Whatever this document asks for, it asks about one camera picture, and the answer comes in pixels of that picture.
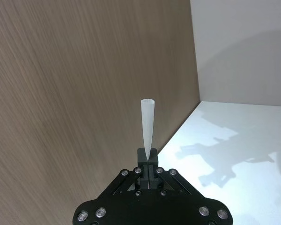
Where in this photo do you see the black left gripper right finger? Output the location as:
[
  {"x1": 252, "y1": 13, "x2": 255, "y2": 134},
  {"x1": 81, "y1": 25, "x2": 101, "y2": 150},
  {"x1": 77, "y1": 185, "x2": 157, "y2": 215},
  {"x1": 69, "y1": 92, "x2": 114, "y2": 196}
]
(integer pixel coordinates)
[{"x1": 148, "y1": 148, "x2": 193, "y2": 195}]

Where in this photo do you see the white translucent tapered cone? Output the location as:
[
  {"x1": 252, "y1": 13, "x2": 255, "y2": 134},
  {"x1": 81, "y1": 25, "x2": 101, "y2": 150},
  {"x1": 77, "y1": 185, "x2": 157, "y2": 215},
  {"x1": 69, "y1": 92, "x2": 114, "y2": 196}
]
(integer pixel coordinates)
[{"x1": 140, "y1": 98, "x2": 156, "y2": 163}]

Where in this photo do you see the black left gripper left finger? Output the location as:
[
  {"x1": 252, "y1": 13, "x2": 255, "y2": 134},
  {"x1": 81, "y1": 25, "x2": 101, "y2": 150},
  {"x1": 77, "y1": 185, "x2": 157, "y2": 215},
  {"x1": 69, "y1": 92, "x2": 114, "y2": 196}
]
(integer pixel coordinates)
[{"x1": 111, "y1": 148, "x2": 149, "y2": 195}]

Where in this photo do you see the brown wood-grain panel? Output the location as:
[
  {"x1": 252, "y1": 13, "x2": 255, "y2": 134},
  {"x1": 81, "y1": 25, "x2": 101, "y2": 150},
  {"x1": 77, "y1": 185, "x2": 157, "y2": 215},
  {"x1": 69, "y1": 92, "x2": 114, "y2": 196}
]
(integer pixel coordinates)
[{"x1": 0, "y1": 0, "x2": 201, "y2": 225}]

